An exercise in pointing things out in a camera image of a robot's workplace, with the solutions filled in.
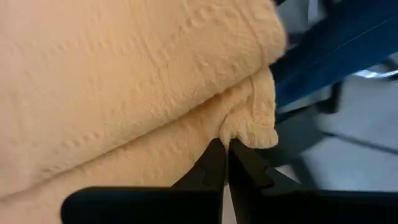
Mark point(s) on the navy fabric storage bin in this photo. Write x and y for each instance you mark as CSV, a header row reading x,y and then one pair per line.
x,y
335,46

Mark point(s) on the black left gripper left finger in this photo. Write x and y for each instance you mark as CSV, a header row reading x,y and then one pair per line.
x,y
140,205

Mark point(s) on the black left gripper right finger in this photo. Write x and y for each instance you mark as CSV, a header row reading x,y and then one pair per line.
x,y
311,207

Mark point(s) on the yellow towel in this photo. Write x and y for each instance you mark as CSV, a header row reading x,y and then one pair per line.
x,y
124,77

